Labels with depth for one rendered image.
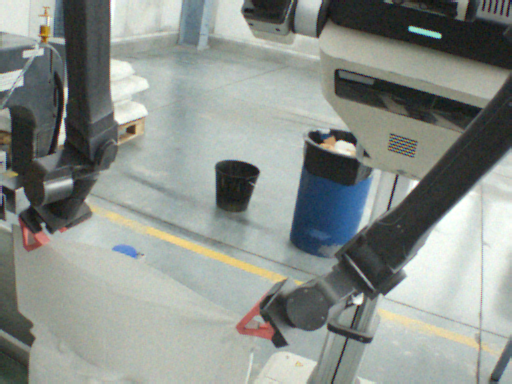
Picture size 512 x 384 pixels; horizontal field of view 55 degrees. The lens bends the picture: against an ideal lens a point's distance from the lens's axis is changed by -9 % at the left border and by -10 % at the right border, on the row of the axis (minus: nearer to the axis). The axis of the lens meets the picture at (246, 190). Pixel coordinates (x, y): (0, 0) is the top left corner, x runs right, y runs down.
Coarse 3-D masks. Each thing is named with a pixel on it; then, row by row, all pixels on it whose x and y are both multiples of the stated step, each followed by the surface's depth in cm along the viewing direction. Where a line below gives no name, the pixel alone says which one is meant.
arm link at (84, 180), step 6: (72, 174) 79; (78, 174) 80; (84, 174) 81; (90, 174) 82; (96, 174) 83; (72, 180) 79; (78, 180) 81; (84, 180) 81; (90, 180) 82; (96, 180) 83; (78, 186) 82; (84, 186) 82; (90, 186) 83; (72, 192) 83; (78, 192) 83; (84, 192) 83; (78, 198) 84
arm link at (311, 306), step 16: (352, 240) 68; (336, 256) 69; (336, 272) 65; (352, 272) 68; (400, 272) 66; (304, 288) 63; (320, 288) 62; (336, 288) 62; (352, 288) 64; (368, 288) 67; (384, 288) 66; (288, 304) 64; (304, 304) 63; (320, 304) 62; (336, 304) 63; (304, 320) 63; (320, 320) 62
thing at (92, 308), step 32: (32, 256) 92; (64, 256) 92; (96, 256) 91; (128, 256) 89; (32, 288) 95; (64, 288) 88; (96, 288) 83; (128, 288) 81; (160, 288) 88; (32, 320) 98; (64, 320) 91; (96, 320) 85; (128, 320) 83; (160, 320) 82; (192, 320) 82; (224, 320) 81; (32, 352) 96; (64, 352) 92; (96, 352) 88; (128, 352) 86; (160, 352) 85; (192, 352) 84; (224, 352) 83
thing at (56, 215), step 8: (64, 200) 84; (72, 200) 84; (80, 200) 85; (32, 208) 84; (40, 208) 85; (48, 208) 86; (56, 208) 85; (64, 208) 85; (72, 208) 85; (80, 208) 91; (88, 208) 92; (40, 216) 84; (48, 216) 85; (56, 216) 86; (64, 216) 86; (72, 216) 87; (80, 216) 90; (48, 224) 84; (56, 224) 85; (64, 224) 86
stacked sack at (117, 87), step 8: (120, 80) 420; (128, 80) 423; (136, 80) 429; (144, 80) 437; (112, 88) 398; (120, 88) 405; (128, 88) 415; (136, 88) 426; (144, 88) 439; (112, 96) 396; (120, 96) 407
